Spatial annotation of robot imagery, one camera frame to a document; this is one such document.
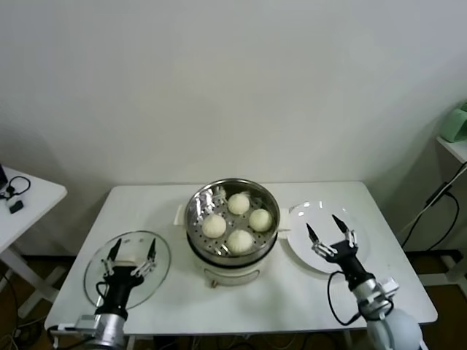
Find white side table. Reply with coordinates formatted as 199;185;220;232
0;166;69;318

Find white steamed baozi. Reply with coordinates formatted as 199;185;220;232
248;209;274;233
201;214;227;238
226;229;254;254
228;192;252;215

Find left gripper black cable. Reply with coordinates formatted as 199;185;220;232
95;280;111;311

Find white round plate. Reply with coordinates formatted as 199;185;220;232
286;201;372;276

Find black wired headphones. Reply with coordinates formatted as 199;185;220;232
0;176;32;201

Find stainless steel steamer basket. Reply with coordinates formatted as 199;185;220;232
184;177;282;258

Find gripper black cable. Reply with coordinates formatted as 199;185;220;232
327;271;360;327
95;280;111;311

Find round glass pot lid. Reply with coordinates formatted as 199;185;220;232
83;229;172;311

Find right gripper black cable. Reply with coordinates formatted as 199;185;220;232
327;271;360;327

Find white wall cable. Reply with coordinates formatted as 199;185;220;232
395;171;461;238

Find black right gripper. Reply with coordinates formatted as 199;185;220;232
305;214;375;289

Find steel steamer pot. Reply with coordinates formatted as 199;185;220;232
174;203;293;289

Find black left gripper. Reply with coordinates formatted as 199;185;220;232
96;237;158;316

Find black wall cable with adapter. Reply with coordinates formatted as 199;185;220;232
403;171;463;252

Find pale green box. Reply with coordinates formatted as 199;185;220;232
441;103;467;143

